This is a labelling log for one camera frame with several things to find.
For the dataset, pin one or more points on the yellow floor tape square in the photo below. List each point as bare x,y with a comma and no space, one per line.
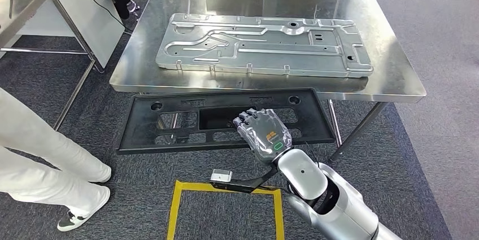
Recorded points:
173,212

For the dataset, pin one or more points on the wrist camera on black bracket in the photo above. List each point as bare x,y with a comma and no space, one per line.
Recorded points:
232,184

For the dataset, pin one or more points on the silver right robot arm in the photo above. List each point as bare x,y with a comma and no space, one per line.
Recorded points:
329,197

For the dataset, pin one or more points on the steel side table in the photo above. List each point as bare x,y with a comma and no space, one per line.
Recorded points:
22,6

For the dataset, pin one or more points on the white board panel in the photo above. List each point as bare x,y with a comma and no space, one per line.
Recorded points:
75,17

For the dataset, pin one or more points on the black plastic plate part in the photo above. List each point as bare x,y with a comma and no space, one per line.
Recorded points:
142,126

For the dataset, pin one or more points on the stamped silver metal panel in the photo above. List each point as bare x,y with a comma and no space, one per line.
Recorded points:
284,58

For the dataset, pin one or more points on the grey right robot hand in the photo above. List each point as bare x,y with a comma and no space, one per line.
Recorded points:
267,137

